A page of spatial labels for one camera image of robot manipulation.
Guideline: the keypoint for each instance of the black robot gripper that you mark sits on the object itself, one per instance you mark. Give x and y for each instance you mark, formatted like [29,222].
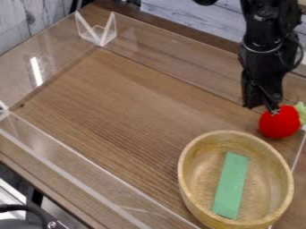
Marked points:
[265,69]

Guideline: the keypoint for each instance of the red plush strawberry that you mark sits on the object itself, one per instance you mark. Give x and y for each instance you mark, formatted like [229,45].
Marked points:
[284,124]

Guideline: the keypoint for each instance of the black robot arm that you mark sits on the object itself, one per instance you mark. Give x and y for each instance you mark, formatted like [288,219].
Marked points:
[272,21]

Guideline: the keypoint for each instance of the wooden bowl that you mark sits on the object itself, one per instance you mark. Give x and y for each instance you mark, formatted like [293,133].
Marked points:
[269,185]

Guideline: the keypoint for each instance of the green rectangular block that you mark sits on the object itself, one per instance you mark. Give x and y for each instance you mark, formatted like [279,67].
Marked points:
[229,193]

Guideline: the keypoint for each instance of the clear acrylic tray enclosure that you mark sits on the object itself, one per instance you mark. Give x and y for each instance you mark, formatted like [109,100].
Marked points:
[98,118]

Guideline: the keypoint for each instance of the clear acrylic corner bracket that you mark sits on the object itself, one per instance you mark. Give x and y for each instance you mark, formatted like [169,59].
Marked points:
[98,35]

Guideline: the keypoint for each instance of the black metal table frame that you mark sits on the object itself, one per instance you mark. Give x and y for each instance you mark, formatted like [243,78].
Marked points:
[26,209]

